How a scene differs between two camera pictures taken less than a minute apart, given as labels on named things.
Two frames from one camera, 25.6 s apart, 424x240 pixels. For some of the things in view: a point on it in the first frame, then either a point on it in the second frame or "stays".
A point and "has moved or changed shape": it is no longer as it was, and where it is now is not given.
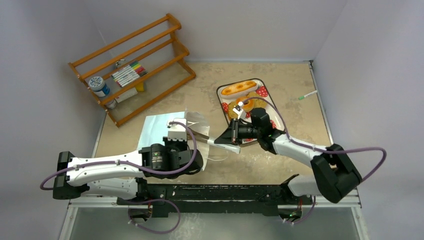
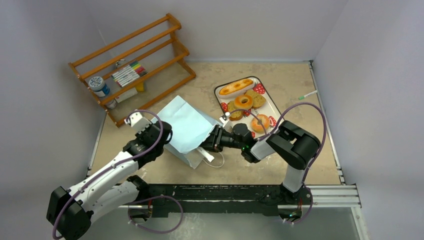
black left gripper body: [175, 146] -> [143, 134]
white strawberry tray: [238, 100] stays
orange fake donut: [248, 104] stays
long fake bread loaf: [238, 87] has moved or changed shape
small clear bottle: [112, 105] stays
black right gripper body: [234, 131] -> [216, 140]
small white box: [126, 95] stays
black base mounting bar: [251, 199] stays
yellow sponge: [140, 87] stays
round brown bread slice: [259, 102] stays
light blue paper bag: [155, 128] has moved or changed shape
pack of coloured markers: [129, 73] stays
